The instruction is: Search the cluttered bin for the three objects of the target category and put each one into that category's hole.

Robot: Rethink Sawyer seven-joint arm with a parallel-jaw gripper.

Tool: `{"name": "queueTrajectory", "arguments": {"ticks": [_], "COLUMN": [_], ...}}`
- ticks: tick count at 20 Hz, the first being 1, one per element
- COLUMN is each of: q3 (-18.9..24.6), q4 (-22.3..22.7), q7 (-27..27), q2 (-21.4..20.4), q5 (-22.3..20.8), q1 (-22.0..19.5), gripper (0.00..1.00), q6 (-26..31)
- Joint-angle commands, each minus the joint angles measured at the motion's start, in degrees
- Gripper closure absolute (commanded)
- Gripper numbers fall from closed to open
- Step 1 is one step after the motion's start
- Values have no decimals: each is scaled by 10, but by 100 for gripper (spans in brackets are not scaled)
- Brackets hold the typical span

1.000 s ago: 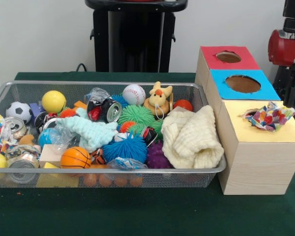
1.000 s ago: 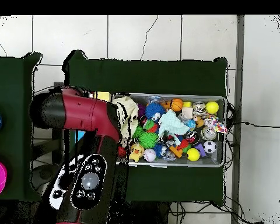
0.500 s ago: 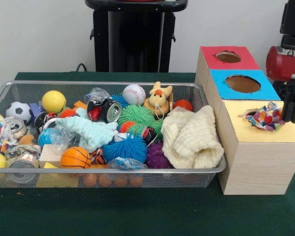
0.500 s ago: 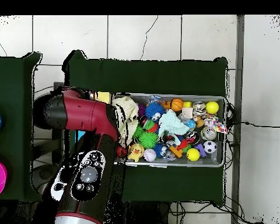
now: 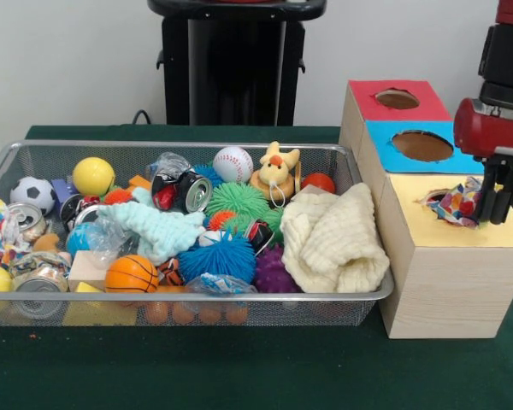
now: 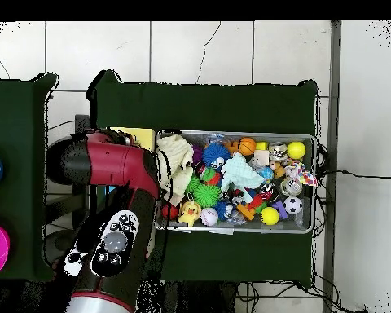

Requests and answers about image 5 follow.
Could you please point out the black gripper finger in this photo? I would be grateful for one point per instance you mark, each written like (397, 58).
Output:
(506, 192)
(487, 192)

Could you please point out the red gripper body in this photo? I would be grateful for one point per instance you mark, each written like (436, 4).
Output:
(483, 132)

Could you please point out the cream muslin cloth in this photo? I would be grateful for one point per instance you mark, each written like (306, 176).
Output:
(333, 239)

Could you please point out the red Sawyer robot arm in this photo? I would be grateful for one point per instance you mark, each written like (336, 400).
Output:
(508, 55)

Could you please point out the wooden box with three holes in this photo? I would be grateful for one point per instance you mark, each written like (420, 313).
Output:
(453, 290)

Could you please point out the silver mesh bin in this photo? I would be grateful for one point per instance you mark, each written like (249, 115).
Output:
(196, 296)

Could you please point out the yellow plush chick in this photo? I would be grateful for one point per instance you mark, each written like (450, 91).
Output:
(275, 171)

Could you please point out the green spiky puffer ball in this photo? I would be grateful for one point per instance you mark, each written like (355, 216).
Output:
(237, 200)

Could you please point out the white toy baseball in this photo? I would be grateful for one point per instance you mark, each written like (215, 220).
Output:
(234, 164)

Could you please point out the blue spiky puffer ball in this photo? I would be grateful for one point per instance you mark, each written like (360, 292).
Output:
(218, 260)

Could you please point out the dark green table cloth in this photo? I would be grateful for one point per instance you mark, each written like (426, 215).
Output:
(239, 371)

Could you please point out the light blue muslin cloth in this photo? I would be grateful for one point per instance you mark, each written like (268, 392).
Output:
(162, 230)

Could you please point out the orange toy basketball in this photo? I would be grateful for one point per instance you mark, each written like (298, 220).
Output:
(131, 275)

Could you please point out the yellow ball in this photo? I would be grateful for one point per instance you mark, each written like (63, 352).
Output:
(94, 176)

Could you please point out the black white soccer ball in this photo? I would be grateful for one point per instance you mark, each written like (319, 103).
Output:
(34, 194)

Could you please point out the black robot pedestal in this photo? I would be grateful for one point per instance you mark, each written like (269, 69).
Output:
(239, 64)

